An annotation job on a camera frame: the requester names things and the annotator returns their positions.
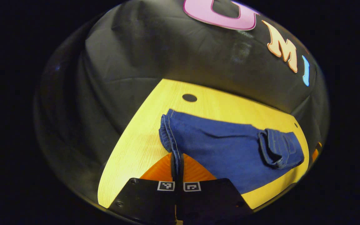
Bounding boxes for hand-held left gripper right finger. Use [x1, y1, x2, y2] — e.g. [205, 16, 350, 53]
[180, 153, 254, 224]

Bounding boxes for blue jeans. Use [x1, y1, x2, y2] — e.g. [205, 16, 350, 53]
[159, 109, 305, 195]

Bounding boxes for black backdrop cloth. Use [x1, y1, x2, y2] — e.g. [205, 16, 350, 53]
[33, 0, 330, 207]

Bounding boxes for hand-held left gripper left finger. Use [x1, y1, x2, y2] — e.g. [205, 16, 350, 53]
[108, 152, 178, 225]

